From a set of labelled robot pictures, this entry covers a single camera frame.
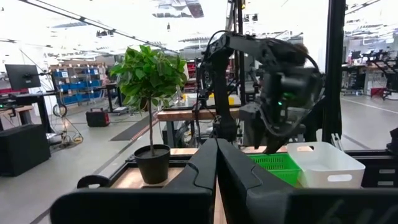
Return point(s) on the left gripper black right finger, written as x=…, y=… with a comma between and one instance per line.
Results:
x=295, y=208

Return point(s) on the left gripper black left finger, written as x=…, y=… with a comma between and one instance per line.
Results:
x=140, y=208

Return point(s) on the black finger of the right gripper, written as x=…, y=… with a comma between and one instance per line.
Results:
x=275, y=143
x=258, y=133

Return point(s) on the green plastic mesh basket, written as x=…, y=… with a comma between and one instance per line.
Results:
x=273, y=163

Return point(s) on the white plastic basket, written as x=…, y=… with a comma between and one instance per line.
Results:
x=326, y=174

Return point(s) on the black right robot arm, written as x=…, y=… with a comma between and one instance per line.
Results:
x=222, y=93

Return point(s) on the shelf with blue bins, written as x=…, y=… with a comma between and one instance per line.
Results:
x=77, y=84

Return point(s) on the wooden top background table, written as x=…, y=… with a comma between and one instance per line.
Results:
x=186, y=114

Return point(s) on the dark floor mat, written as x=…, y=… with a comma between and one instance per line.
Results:
x=133, y=130

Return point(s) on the background robot workstation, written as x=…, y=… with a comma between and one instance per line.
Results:
x=373, y=65

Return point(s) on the red and black case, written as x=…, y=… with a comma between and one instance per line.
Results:
x=97, y=118

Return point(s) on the green potted plant black pot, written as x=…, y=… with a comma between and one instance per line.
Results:
x=149, y=74

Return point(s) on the black cabinet box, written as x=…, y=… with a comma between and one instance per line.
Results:
x=25, y=149

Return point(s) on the black monitor desk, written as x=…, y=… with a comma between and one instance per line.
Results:
x=31, y=97

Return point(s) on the black background monitor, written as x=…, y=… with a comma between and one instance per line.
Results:
x=21, y=76

